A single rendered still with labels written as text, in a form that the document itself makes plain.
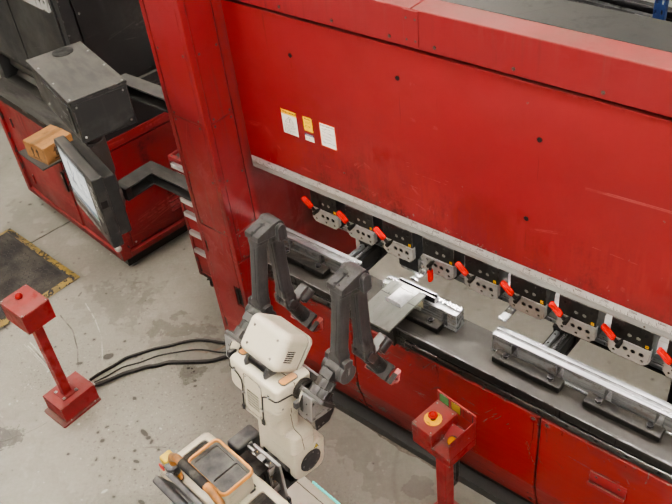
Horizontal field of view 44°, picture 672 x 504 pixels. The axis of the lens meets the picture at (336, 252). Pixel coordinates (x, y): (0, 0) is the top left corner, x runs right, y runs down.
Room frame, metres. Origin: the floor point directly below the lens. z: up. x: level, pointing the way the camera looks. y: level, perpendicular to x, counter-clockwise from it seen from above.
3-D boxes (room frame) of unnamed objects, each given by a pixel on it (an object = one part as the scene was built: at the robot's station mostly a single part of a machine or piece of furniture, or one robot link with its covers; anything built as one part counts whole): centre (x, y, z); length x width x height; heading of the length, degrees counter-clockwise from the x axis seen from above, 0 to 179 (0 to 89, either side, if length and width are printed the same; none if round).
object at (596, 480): (1.80, -0.92, 0.58); 0.15 x 0.02 x 0.07; 45
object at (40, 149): (4.18, 1.56, 1.04); 0.30 x 0.26 x 0.12; 40
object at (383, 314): (2.53, -0.20, 1.00); 0.26 x 0.18 x 0.01; 135
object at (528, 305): (2.23, -0.71, 1.26); 0.15 x 0.09 x 0.17; 45
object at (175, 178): (3.36, 0.81, 1.18); 0.40 x 0.24 x 0.07; 45
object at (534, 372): (2.17, -0.69, 0.89); 0.30 x 0.05 x 0.03; 45
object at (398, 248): (2.65, -0.29, 1.26); 0.15 x 0.09 x 0.17; 45
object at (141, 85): (3.36, 0.81, 1.67); 0.40 x 0.24 x 0.07; 45
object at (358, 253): (3.22, -0.25, 0.81); 0.64 x 0.08 x 0.14; 135
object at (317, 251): (3.02, 0.09, 0.92); 0.50 x 0.06 x 0.10; 45
